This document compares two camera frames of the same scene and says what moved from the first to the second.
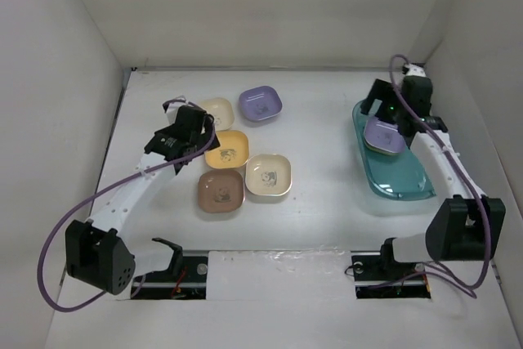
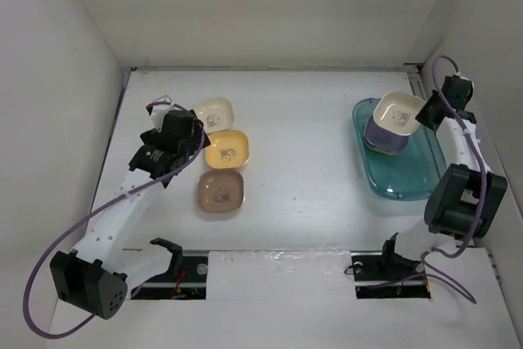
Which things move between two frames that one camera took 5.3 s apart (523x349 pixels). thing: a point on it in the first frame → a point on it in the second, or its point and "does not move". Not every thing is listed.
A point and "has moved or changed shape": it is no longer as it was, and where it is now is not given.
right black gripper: [380, 91] → [422, 116]
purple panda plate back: [261, 102] → [385, 142]
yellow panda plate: [233, 152] does not move
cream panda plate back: [221, 110] does not move
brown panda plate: [221, 191] does not move
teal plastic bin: [395, 176] does not move
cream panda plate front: [268, 175] has moved or changed shape
